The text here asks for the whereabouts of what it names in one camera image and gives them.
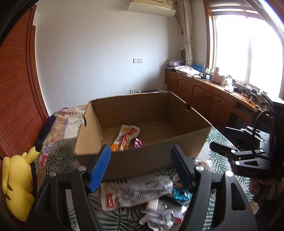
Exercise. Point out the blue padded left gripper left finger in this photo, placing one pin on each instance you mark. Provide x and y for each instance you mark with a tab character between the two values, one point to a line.
97	167

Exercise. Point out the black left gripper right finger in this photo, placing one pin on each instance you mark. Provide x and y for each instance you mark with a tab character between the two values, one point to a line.
193	178

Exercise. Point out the orange white snack bag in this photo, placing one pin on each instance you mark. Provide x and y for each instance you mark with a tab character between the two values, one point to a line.
125	136

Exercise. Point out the blue foil candy wrapper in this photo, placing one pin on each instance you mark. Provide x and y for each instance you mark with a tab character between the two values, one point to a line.
181	194

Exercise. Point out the white long snack packet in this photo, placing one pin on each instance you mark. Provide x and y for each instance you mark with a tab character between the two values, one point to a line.
136	192

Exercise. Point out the silver grey snack packet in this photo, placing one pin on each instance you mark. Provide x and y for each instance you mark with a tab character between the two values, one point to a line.
164	214

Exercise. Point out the clear bag of snacks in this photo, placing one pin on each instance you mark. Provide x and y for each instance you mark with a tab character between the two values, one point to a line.
207	164

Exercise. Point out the person's right hand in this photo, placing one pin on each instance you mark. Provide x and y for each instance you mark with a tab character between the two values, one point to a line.
255	186

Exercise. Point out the leaf print cloth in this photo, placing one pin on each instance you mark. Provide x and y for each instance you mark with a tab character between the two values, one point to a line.
201	194

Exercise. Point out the brown cardboard box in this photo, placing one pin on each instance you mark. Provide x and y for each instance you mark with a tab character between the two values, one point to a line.
164	120

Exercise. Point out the wooden sideboard cabinet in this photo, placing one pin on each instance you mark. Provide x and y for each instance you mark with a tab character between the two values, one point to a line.
221	108

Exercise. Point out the pink kettle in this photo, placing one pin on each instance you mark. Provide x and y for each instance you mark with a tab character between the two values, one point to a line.
216	76

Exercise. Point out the yellow Pikachu plush toy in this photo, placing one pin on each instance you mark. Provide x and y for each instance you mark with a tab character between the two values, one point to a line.
17	183

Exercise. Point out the wooden slatted wardrobe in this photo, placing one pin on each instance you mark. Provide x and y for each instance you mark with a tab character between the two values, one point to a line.
23	111

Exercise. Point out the folded floral cloth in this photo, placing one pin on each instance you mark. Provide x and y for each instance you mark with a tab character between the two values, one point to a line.
187	71

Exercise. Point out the window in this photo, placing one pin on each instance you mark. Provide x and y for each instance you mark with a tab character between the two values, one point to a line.
245	41

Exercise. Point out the patterned window curtain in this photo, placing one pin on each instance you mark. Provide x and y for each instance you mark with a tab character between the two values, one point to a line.
185	14

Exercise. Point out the white wall switch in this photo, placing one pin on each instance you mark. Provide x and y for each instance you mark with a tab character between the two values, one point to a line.
137	60

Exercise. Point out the wall air conditioner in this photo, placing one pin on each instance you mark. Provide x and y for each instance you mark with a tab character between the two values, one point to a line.
158	7

